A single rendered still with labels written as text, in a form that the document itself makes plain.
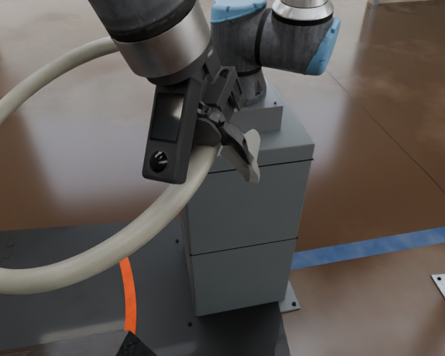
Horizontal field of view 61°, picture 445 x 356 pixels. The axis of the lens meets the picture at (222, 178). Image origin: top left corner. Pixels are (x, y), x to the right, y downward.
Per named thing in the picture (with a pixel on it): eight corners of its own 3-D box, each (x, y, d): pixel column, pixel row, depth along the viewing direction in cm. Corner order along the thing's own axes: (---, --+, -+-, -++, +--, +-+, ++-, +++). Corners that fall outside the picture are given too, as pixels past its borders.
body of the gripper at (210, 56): (249, 102, 49) (221, 20, 39) (227, 154, 45) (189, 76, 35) (198, 99, 52) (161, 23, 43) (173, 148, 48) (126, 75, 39)
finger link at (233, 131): (263, 154, 47) (218, 107, 42) (259, 164, 46) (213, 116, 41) (234, 159, 50) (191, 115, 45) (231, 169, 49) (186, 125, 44)
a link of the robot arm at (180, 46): (171, 41, 31) (87, 44, 35) (193, 85, 35) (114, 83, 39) (210, -21, 35) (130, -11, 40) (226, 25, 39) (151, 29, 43)
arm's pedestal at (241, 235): (172, 240, 192) (152, 87, 137) (266, 225, 200) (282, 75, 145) (185, 332, 155) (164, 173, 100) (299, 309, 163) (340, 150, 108)
